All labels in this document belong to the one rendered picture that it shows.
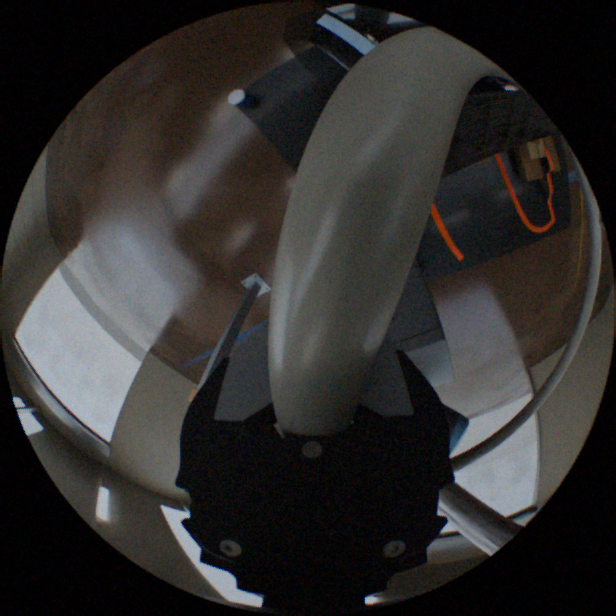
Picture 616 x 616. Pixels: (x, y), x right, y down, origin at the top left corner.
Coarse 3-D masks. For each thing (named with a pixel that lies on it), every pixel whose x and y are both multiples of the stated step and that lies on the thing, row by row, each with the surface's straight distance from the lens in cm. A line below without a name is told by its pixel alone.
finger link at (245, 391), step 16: (256, 336) 12; (240, 352) 11; (256, 352) 10; (240, 368) 10; (256, 368) 9; (224, 384) 9; (240, 384) 9; (256, 384) 9; (224, 400) 9; (240, 400) 8; (256, 400) 8; (224, 416) 8; (240, 416) 8; (256, 416) 8; (272, 416) 9; (256, 432) 9
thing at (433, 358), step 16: (416, 272) 94; (416, 288) 87; (400, 304) 84; (416, 304) 81; (432, 304) 79; (400, 320) 79; (416, 320) 76; (432, 320) 74; (400, 336) 75; (416, 336) 73; (432, 336) 71; (416, 352) 71; (432, 352) 73; (448, 352) 77; (432, 368) 84; (448, 368) 89; (432, 384) 101
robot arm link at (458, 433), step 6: (444, 408) 75; (450, 408) 77; (450, 414) 74; (456, 414) 75; (450, 420) 72; (456, 420) 73; (462, 420) 74; (468, 420) 76; (450, 426) 72; (456, 426) 71; (462, 426) 72; (468, 426) 79; (450, 432) 71; (456, 432) 71; (462, 432) 72; (450, 438) 71; (456, 438) 71; (450, 444) 72; (456, 444) 73; (450, 450) 73
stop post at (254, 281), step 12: (252, 276) 168; (252, 288) 164; (264, 288) 172; (240, 300) 162; (252, 300) 159; (240, 312) 148; (228, 324) 146; (240, 324) 145; (228, 336) 137; (216, 348) 136; (228, 348) 135; (216, 360) 129; (204, 372) 132; (192, 396) 125
